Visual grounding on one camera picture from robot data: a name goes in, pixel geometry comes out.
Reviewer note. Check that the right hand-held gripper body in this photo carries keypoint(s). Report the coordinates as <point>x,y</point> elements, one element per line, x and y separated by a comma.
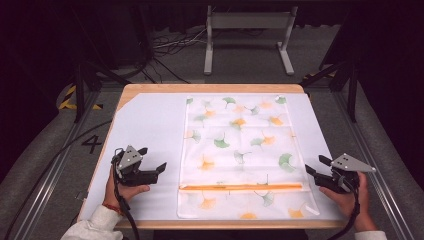
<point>336,181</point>

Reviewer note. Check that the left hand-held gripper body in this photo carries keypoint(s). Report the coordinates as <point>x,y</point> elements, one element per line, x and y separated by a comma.
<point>133,175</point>

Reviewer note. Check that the white leaf-print cloth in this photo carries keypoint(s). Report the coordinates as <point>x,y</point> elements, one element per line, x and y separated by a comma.
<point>240,150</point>

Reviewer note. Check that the person's right hand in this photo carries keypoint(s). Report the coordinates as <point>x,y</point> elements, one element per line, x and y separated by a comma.
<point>351,203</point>

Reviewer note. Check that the person's left hand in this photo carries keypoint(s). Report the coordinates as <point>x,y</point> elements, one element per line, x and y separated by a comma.
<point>115,195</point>

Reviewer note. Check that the white table mat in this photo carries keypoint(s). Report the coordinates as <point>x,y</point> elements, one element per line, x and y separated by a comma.
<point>150,126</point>

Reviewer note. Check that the black tripod stand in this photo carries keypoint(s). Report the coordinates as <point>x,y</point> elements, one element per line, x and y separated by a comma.
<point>351,90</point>
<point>80,90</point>

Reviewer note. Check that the yellow black hazard tape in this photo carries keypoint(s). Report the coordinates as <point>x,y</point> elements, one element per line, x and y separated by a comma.
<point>68,100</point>

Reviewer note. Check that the wooden table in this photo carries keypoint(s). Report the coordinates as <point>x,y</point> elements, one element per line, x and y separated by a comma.
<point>213,88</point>

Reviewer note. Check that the grey metal stand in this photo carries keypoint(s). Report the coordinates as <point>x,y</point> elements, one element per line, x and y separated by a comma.
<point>250,20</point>

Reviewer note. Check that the aluminium floor rail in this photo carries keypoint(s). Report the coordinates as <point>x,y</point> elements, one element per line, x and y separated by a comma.
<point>56,173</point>
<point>380,173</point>

